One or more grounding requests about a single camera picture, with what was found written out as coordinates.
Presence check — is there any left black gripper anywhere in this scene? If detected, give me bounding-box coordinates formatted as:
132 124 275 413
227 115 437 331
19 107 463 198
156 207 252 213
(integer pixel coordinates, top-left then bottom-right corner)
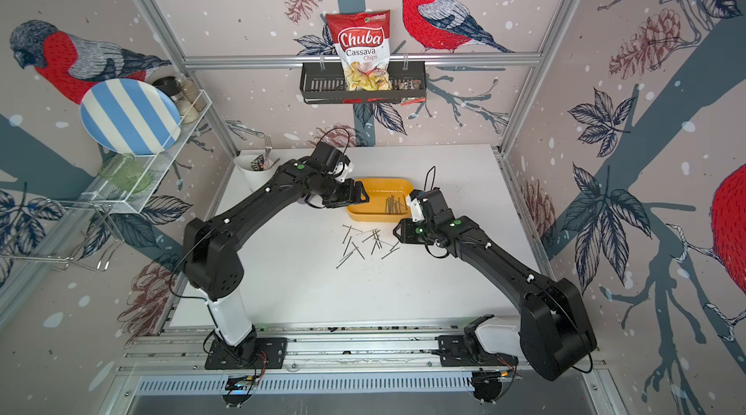
319 176 372 208

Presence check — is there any yellow plastic storage box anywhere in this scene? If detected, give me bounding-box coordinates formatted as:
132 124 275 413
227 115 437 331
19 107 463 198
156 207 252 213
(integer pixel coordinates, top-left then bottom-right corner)
347 178 414 224

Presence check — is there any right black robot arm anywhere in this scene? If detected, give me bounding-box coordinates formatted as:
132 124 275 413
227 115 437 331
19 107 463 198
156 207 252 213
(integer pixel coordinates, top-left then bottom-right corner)
394 188 598 381

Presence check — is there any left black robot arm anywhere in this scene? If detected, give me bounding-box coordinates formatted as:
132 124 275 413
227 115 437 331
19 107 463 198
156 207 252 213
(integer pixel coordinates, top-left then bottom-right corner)
182 142 370 357

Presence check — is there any steel nail lower left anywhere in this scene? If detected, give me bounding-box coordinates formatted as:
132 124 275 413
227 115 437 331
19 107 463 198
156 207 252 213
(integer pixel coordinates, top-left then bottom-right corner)
336 252 355 269

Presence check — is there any white utensil holder cup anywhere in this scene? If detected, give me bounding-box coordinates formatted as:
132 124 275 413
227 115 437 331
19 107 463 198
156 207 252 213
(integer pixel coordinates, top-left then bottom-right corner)
233 153 277 192

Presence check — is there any red Chuba chips bag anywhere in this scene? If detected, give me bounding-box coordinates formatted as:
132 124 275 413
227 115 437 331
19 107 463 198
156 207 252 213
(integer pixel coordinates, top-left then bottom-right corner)
326 11 392 92

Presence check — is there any black lid spice jar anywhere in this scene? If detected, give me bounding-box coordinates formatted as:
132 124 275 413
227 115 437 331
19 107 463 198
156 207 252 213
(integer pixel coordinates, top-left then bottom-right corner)
153 76 199 125

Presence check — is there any green glass bowl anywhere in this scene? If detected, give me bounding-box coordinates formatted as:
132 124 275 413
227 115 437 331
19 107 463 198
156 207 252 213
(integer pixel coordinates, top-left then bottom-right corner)
99 154 152 194

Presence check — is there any blue white striped plate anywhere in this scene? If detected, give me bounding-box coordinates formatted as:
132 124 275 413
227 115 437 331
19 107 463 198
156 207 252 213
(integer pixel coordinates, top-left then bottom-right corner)
81 79 182 156

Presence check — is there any black wire wall basket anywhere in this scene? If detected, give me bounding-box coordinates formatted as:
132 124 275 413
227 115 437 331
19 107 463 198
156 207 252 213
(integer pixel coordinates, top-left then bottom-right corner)
299 61 427 104

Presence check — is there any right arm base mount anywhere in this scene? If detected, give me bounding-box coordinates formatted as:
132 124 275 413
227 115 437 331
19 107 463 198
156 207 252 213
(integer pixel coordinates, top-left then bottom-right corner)
431 314 523 405

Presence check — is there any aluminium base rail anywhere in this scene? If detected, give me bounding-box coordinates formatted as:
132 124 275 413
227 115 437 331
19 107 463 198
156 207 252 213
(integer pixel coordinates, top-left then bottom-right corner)
119 321 607 399

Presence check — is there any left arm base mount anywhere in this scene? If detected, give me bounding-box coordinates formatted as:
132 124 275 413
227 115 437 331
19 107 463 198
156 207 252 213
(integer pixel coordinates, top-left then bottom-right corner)
202 328 289 408

